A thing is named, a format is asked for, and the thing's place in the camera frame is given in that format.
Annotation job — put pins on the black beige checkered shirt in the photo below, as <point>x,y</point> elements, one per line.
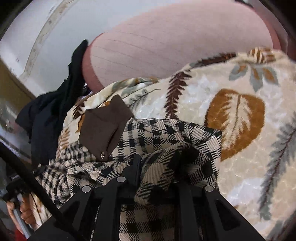
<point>169,150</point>

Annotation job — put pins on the wooden cabinet with glass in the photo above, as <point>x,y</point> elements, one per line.
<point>13,98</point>

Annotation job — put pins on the leaf patterned fleece blanket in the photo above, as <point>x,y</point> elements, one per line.
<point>239,108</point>

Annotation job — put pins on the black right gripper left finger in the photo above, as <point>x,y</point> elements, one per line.
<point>92,213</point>

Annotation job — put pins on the dark navy clothing pile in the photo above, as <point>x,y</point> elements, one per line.
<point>43,118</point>

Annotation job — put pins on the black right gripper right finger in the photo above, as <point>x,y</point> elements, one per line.
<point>204,214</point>

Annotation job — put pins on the person's left hand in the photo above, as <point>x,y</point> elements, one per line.
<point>27,214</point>

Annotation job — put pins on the pink mattress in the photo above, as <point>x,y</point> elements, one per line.
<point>161,41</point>

